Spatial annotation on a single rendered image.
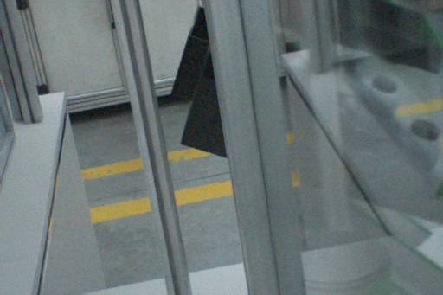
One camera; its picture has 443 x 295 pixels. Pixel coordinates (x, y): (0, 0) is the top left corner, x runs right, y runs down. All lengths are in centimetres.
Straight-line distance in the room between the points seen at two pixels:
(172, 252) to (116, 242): 263
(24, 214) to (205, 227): 169
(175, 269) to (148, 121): 16
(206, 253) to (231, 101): 293
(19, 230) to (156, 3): 296
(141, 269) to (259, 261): 287
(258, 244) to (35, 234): 137
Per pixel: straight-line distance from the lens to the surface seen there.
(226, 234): 338
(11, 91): 237
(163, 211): 83
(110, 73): 470
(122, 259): 336
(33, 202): 189
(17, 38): 227
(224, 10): 35
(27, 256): 168
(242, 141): 37
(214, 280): 147
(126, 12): 76
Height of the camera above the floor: 163
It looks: 22 degrees down
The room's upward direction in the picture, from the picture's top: 9 degrees counter-clockwise
